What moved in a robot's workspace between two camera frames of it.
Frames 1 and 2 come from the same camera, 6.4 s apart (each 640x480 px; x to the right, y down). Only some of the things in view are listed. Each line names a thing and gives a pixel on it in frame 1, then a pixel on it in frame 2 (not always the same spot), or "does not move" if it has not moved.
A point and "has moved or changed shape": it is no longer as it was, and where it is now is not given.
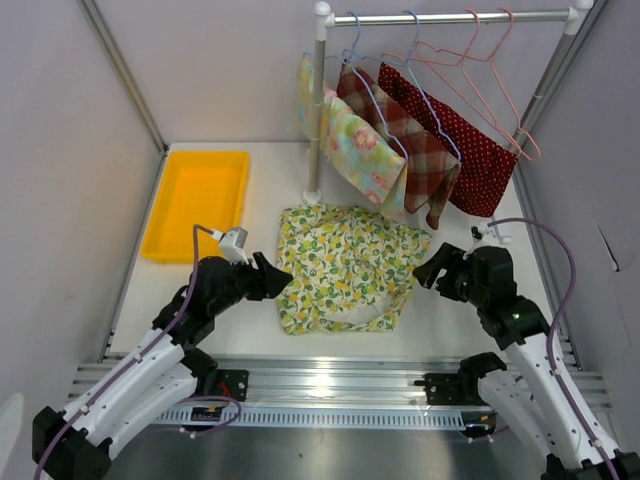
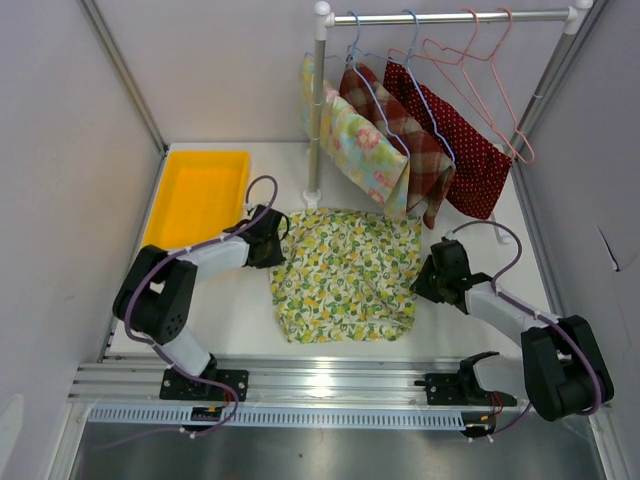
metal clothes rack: x=324 y=19 does not move
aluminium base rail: x=321 y=382 does not move
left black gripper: x=274 y=280 → x=276 y=258
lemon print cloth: x=352 y=269 has moved or changed shape
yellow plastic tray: x=208 y=189 does not move
